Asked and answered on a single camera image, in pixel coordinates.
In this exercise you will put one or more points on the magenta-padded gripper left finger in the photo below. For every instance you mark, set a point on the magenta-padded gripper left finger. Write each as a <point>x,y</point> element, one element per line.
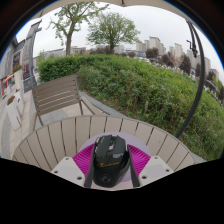
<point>68,170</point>

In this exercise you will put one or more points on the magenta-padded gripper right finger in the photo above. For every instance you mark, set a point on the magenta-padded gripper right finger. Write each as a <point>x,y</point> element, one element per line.
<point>155,170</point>

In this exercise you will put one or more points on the black computer mouse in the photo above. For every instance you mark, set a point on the black computer mouse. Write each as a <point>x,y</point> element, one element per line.
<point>110,163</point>

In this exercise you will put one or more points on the lilac mouse pad with wrist rest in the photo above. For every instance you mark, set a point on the lilac mouse pad with wrist rest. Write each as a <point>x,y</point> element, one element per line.
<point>133,140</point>

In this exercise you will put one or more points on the grey slatted outdoor chair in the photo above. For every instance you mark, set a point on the grey slatted outdoor chair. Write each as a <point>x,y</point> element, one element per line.
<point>56,95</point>

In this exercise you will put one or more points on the white planter box with flowers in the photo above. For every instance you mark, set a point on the white planter box with flowers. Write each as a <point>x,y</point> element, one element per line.
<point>13,113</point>

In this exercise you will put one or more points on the dark curved parasol pole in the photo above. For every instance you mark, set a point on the dark curved parasol pole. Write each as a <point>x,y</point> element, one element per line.
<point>197,96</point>

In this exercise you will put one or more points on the tall white planter with flowers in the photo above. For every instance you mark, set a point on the tall white planter with flowers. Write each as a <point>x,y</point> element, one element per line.
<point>18,80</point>

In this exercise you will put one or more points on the tall grey sign pillar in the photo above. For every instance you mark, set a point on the tall grey sign pillar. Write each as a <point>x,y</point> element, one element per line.
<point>28,56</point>

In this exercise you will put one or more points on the dark shopfront building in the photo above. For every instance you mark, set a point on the dark shopfront building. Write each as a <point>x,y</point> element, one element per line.
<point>8,63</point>

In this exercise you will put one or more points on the distant apartment buildings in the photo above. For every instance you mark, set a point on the distant apartment buildings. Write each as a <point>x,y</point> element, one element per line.
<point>155,43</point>

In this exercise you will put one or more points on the sparse-leaved tree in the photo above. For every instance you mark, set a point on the sparse-leaved tree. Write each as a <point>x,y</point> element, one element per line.
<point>69,33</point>

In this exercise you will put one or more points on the bushy green tree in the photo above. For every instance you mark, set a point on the bushy green tree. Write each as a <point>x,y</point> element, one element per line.
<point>112,30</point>

